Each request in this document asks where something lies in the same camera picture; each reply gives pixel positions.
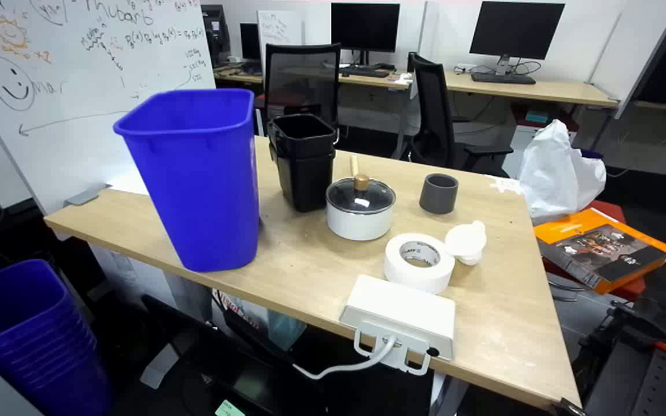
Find white tape roll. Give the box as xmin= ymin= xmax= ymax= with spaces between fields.
xmin=382 ymin=231 xmax=457 ymax=296

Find black landfill bin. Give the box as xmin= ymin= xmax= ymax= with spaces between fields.
xmin=266 ymin=110 xmax=339 ymax=214

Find blue paper recycling bin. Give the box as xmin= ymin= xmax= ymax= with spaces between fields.
xmin=111 ymin=85 xmax=263 ymax=275

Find white pot with glass lid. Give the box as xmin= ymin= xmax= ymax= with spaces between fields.
xmin=324 ymin=155 xmax=397 ymax=243

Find grey cup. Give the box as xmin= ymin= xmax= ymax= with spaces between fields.
xmin=417 ymin=171 xmax=460 ymax=218

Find white power socket box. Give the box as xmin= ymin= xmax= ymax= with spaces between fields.
xmin=337 ymin=273 xmax=457 ymax=376

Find black mesh office chair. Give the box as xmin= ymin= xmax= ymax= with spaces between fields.
xmin=262 ymin=41 xmax=341 ymax=133

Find black solid-back office chair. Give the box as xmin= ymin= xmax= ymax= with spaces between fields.
xmin=404 ymin=51 xmax=513 ymax=172

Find small white plastic bottle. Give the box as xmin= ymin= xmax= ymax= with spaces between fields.
xmin=444 ymin=219 xmax=489 ymax=268

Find black keyboard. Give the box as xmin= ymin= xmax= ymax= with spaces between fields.
xmin=470 ymin=70 xmax=539 ymax=85
xmin=339 ymin=64 xmax=393 ymax=81

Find black computer monitor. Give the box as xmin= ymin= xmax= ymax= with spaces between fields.
xmin=329 ymin=0 xmax=402 ymax=66

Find small dark monitor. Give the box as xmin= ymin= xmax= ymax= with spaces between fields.
xmin=237 ymin=21 xmax=263 ymax=64

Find small white note board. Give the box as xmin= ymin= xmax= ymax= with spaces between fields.
xmin=256 ymin=7 xmax=304 ymax=49

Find white plastic bag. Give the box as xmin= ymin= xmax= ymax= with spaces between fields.
xmin=499 ymin=118 xmax=607 ymax=222

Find grey whiteboard eraser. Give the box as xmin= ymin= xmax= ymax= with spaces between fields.
xmin=64 ymin=183 xmax=111 ymax=207

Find black monitor on silver stand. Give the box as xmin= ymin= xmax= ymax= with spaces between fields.
xmin=467 ymin=0 xmax=567 ymax=77

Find long wooden office desk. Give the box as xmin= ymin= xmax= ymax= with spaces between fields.
xmin=215 ymin=64 xmax=622 ymax=110

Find orange book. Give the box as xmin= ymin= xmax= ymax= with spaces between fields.
xmin=532 ymin=206 xmax=666 ymax=296

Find whiteboard with smiley drawing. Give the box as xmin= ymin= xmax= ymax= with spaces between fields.
xmin=0 ymin=0 xmax=218 ymax=218

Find stack of blue bins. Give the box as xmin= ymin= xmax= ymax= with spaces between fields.
xmin=0 ymin=256 xmax=114 ymax=416

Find white power cable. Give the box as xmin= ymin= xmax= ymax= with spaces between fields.
xmin=294 ymin=335 xmax=397 ymax=384

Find black metal mount frame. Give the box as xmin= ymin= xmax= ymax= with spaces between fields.
xmin=578 ymin=298 xmax=666 ymax=416

